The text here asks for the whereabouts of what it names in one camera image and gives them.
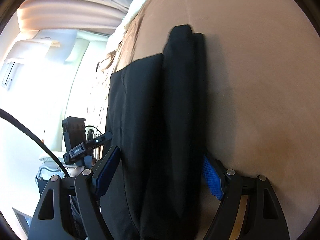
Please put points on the person's left hand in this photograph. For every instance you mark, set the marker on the person's left hand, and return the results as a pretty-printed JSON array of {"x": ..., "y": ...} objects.
[{"x": 79, "y": 169}]

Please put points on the pink curtain left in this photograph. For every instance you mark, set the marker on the pink curtain left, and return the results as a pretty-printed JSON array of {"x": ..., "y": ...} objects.
[{"x": 100, "y": 16}]

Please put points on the white fluffy blanket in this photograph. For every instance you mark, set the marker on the white fluffy blanket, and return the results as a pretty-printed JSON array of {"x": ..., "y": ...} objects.
[{"x": 115, "y": 39}]

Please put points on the black jacket with yellow logo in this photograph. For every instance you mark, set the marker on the black jacket with yellow logo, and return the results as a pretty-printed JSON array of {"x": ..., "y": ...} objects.
[{"x": 157, "y": 116}]

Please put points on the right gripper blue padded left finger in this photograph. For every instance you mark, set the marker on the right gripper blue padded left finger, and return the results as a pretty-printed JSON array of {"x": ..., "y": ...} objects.
[{"x": 105, "y": 171}]

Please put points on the cream padded headboard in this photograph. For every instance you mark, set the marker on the cream padded headboard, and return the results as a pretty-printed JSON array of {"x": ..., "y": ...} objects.
[{"x": 73, "y": 83}]

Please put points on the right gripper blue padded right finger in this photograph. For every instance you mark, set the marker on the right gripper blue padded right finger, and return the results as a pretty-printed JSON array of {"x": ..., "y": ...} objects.
[{"x": 214, "y": 175}]

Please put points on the orange bed cover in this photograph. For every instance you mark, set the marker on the orange bed cover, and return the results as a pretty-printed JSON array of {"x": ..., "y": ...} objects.
[{"x": 263, "y": 88}]

